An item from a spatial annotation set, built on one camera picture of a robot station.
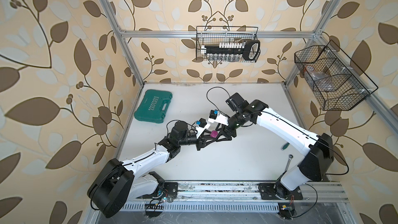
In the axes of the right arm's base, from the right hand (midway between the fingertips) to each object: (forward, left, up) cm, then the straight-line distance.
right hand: (217, 133), depth 75 cm
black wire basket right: (+16, -58, +16) cm, 62 cm away
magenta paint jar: (-1, +2, 0) cm, 2 cm away
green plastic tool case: (+27, +40, -12) cm, 50 cm away
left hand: (-1, +2, -1) cm, 3 cm away
